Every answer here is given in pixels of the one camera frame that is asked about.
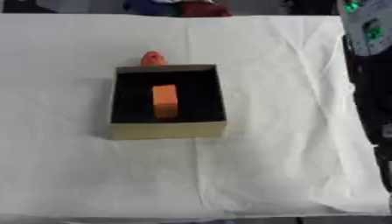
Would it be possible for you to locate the red toy fruit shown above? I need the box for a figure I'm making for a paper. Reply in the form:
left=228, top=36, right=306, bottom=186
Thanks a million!
left=139, top=51, right=169, bottom=67

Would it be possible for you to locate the orange rectangular block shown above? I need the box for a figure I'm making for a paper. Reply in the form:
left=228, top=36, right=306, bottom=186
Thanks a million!
left=151, top=84, right=181, bottom=120

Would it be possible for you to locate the tan cardboard box black inside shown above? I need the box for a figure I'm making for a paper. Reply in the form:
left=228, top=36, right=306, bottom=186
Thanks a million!
left=105, top=64, right=228, bottom=141

